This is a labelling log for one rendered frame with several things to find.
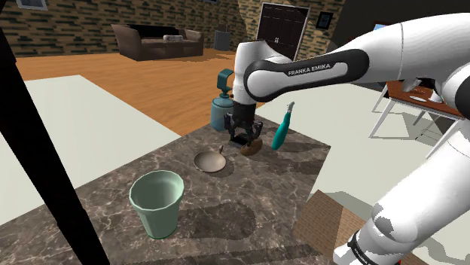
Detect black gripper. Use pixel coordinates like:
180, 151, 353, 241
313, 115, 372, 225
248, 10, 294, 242
224, 101, 264, 145

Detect brown round object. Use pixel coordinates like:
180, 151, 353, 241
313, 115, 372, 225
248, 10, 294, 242
240, 137, 264, 157

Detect small grey frying pan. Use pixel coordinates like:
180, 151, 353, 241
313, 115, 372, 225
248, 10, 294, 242
193, 145, 227, 174

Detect grey cabinet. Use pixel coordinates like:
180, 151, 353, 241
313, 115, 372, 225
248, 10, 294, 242
214, 23, 232, 52

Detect dark panelled door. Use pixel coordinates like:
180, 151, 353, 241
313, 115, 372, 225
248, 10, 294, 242
255, 2, 310, 62

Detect pale green cup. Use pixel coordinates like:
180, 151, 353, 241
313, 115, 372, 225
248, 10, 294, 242
128, 169, 185, 240

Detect brown sofa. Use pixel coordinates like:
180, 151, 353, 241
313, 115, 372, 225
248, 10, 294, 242
111, 23, 205, 62

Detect wooden table with white legs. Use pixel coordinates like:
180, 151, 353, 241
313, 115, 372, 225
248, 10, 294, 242
368, 77, 466, 160

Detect teal handled kitchen tool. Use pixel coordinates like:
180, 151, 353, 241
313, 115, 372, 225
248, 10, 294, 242
271, 101, 296, 151

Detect black framed wall picture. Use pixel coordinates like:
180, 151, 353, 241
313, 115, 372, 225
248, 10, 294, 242
316, 11, 334, 31

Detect white framed wall picture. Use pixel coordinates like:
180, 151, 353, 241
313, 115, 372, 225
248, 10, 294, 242
16, 0, 49, 11

